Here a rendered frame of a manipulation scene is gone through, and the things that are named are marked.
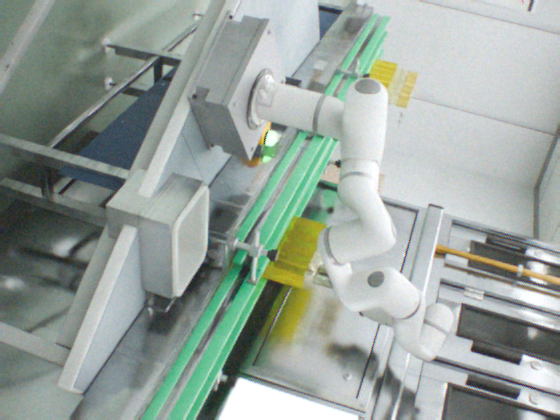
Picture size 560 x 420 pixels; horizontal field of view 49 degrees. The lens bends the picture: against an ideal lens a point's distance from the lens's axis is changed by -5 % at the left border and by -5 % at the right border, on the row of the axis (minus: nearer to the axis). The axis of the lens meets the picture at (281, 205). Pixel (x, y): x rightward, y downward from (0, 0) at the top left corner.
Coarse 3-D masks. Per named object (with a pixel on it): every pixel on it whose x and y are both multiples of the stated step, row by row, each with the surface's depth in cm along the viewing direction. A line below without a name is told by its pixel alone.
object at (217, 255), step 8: (208, 232) 159; (216, 232) 160; (208, 240) 159; (216, 240) 158; (224, 240) 158; (208, 248) 160; (216, 248) 159; (224, 248) 158; (208, 256) 162; (216, 256) 160; (224, 256) 160; (208, 264) 163; (216, 264) 163; (224, 264) 162
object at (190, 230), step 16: (208, 192) 146; (192, 208) 150; (208, 208) 150; (176, 224) 133; (192, 224) 153; (176, 240) 135; (192, 240) 156; (176, 256) 137; (192, 256) 156; (176, 272) 140; (192, 272) 152; (176, 288) 143
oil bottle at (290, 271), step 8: (280, 256) 173; (288, 256) 174; (272, 264) 171; (280, 264) 171; (288, 264) 171; (296, 264) 172; (304, 264) 172; (312, 264) 172; (264, 272) 173; (272, 272) 172; (280, 272) 171; (288, 272) 170; (296, 272) 169; (304, 272) 169; (312, 272) 170; (272, 280) 174; (280, 280) 173; (288, 280) 172; (296, 280) 171; (304, 280) 170; (312, 280) 170; (304, 288) 171
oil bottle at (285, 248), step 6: (282, 246) 177; (288, 246) 178; (294, 246) 178; (300, 246) 178; (282, 252) 175; (288, 252) 176; (294, 252) 176; (300, 252) 176; (306, 252) 176; (312, 252) 177; (318, 252) 177; (300, 258) 174; (306, 258) 174; (312, 258) 175; (318, 258) 175; (318, 264) 174; (318, 270) 175
